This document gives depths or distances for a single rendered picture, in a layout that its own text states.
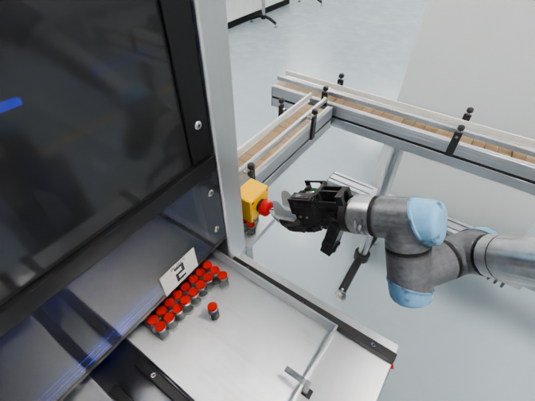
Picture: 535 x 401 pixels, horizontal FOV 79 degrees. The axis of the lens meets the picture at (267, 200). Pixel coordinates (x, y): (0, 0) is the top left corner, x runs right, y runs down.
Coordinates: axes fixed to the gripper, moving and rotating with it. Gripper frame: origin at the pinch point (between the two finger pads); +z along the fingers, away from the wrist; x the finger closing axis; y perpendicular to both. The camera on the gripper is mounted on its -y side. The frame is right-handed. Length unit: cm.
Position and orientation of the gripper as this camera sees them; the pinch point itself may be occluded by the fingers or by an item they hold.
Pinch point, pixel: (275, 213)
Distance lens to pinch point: 76.0
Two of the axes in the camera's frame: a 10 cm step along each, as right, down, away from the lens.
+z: -7.4, -0.6, 6.6
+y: -3.5, -8.1, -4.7
